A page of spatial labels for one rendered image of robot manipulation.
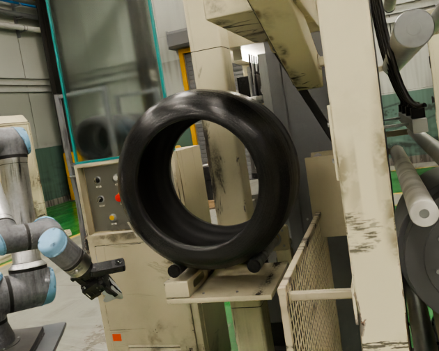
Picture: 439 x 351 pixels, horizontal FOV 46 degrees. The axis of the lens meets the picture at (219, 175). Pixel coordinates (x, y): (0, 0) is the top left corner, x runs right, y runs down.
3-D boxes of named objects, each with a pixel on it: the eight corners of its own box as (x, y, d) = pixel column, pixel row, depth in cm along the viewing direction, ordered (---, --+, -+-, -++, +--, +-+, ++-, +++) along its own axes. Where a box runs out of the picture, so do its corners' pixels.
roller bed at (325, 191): (320, 225, 209) (310, 152, 206) (358, 222, 204) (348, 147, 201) (315, 238, 190) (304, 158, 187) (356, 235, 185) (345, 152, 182)
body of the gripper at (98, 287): (90, 286, 184) (68, 268, 177) (110, 273, 184) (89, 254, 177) (93, 301, 178) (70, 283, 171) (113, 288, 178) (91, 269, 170)
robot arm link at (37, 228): (23, 217, 175) (33, 232, 166) (57, 212, 182) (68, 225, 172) (24, 242, 179) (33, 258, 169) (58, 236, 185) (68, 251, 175)
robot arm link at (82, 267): (82, 244, 174) (85, 262, 167) (91, 251, 177) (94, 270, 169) (60, 258, 175) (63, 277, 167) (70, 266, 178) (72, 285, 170)
